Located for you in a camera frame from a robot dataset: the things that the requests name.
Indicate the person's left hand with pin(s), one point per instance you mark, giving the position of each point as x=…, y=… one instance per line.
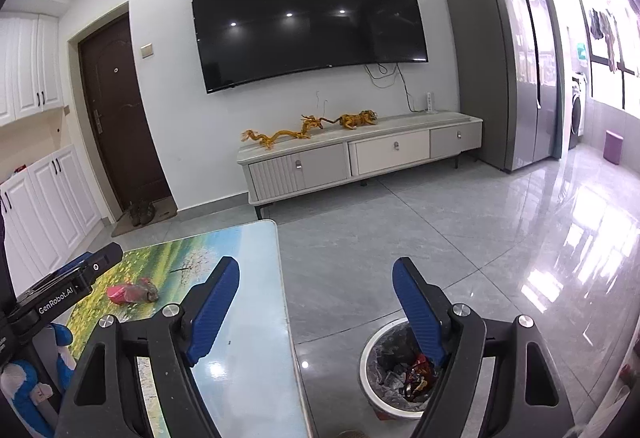
x=20, y=383

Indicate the white washing machine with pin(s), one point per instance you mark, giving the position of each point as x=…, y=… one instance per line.
x=577, y=112

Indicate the golden dragon figurine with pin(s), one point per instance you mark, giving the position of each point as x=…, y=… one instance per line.
x=280, y=135

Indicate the table with printed landscape top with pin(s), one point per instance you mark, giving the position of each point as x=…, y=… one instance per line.
x=250, y=243

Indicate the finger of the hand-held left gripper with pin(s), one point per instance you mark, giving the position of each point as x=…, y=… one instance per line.
x=75, y=261
x=102, y=263

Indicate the brown doormat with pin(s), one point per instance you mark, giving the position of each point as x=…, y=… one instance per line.
x=165, y=218

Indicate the purple stool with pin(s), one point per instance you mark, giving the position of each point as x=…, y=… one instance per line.
x=614, y=147

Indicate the beige wall switch plate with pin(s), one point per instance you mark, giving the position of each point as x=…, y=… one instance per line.
x=147, y=50

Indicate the row of hanging clothes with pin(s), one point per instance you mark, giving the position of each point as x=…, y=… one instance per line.
x=602, y=32

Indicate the dark brown door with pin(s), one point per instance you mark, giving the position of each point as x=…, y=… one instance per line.
x=120, y=117

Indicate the white wall cabinets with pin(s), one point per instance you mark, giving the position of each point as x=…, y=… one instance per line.
x=30, y=67

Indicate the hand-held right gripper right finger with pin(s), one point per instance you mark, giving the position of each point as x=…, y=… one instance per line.
x=417, y=318

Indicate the white drawer tv cabinet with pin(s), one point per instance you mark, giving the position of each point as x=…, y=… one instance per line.
x=300, y=167

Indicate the white floor cabinets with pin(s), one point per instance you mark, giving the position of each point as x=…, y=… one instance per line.
x=55, y=198

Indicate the clear plastic bin liner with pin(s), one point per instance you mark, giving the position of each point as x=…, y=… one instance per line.
x=385, y=353

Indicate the white round trash bin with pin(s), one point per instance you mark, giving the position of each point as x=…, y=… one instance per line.
x=366, y=368

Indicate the golden tiger figurine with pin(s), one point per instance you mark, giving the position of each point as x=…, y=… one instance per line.
x=357, y=119

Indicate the grey refrigerator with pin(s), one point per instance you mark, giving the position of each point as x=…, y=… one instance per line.
x=490, y=67

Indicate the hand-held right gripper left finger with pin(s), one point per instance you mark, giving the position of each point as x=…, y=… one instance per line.
x=210, y=313

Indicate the green wall sign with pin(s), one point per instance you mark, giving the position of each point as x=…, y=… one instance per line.
x=580, y=51

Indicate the black wall television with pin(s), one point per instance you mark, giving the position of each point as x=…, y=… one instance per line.
x=310, y=17

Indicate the balcony window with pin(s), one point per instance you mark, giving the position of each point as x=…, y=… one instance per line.
x=625, y=82

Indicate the red and yellow snack wrapper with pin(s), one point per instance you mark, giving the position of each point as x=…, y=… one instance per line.
x=417, y=375

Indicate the white power strip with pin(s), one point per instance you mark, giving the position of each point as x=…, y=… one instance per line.
x=431, y=102

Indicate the clear plastic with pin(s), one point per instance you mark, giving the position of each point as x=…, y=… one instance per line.
x=394, y=372

